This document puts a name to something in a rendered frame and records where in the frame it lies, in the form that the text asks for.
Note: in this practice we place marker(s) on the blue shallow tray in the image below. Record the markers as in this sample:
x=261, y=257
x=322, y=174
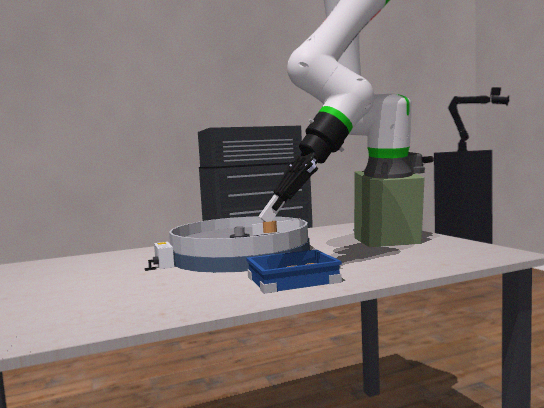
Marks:
x=271, y=274

